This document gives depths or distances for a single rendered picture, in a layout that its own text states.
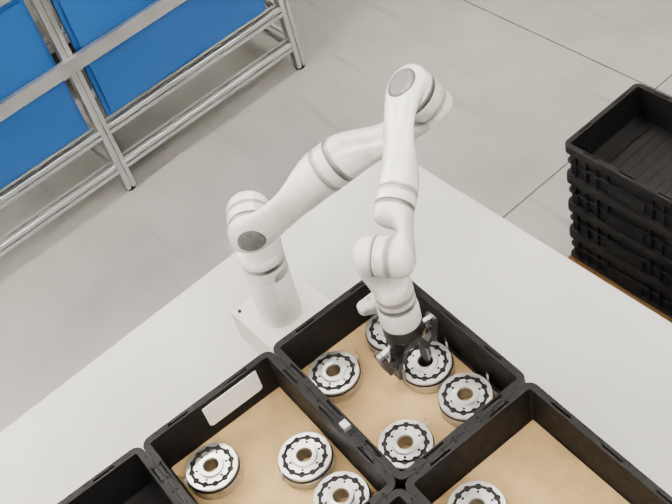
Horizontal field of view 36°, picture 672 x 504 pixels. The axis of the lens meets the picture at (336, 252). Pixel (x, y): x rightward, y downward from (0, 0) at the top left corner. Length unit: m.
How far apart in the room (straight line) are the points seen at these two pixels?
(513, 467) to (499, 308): 0.47
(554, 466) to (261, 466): 0.54
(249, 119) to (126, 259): 0.75
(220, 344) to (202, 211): 1.38
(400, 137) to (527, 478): 0.64
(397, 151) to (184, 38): 2.04
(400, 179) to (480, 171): 1.80
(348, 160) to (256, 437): 0.56
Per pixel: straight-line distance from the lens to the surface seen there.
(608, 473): 1.84
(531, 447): 1.91
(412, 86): 1.80
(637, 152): 2.85
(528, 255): 2.34
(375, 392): 2.01
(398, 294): 1.74
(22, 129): 3.53
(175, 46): 3.71
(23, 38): 3.40
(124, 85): 3.65
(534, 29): 4.08
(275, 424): 2.01
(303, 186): 1.91
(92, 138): 3.66
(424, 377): 1.97
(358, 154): 1.88
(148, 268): 3.56
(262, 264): 2.06
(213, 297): 2.43
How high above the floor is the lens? 2.48
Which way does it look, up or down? 47 degrees down
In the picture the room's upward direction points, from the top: 17 degrees counter-clockwise
